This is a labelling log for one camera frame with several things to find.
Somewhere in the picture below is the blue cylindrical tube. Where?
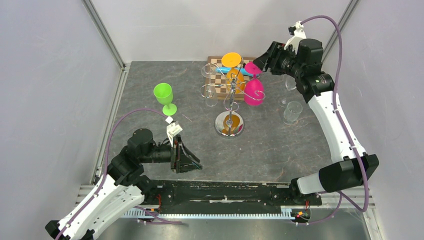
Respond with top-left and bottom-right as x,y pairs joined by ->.
215,67 -> 252,77

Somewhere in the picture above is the clear wine glass front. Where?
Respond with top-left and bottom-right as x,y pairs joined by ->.
283,101 -> 303,125

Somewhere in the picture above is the pink plastic wine glass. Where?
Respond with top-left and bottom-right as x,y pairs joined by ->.
244,62 -> 265,106

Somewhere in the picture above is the clear wine glass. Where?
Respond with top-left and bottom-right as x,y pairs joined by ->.
201,63 -> 218,107
283,101 -> 303,125
277,74 -> 297,108

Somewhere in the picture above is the clear wine glass back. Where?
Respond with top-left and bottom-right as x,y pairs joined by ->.
201,63 -> 218,107

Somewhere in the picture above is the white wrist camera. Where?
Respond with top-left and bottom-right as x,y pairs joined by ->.
165,116 -> 183,147
284,21 -> 307,52

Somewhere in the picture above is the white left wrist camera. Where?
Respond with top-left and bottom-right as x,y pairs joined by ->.
165,116 -> 183,147

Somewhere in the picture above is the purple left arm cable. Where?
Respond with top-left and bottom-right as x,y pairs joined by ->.
54,107 -> 184,240

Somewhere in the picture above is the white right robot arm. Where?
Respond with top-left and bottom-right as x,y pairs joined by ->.
253,38 -> 379,204

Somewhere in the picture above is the orange plastic wine glass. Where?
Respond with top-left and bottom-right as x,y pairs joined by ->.
221,52 -> 245,94

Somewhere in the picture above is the chrome wine glass rack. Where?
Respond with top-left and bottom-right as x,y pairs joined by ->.
201,63 -> 250,139

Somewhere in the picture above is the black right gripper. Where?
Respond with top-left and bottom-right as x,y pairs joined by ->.
254,41 -> 305,79

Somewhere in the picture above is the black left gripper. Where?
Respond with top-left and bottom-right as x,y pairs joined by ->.
141,134 -> 203,173

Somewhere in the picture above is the wooden chess board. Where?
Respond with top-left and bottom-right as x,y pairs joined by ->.
207,56 -> 255,101

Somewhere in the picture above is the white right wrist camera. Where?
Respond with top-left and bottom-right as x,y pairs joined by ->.
284,21 -> 307,52

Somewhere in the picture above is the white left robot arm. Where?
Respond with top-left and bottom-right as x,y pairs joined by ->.
45,128 -> 203,240

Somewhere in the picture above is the green plastic wine glass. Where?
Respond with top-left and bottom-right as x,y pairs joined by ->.
153,83 -> 177,116

